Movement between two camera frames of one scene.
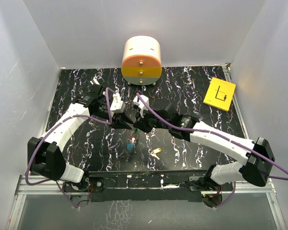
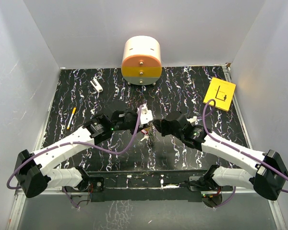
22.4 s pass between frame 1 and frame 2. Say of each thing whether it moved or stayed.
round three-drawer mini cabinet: stayed
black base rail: stayed
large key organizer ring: moved
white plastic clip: stayed
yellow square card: stayed
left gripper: moved
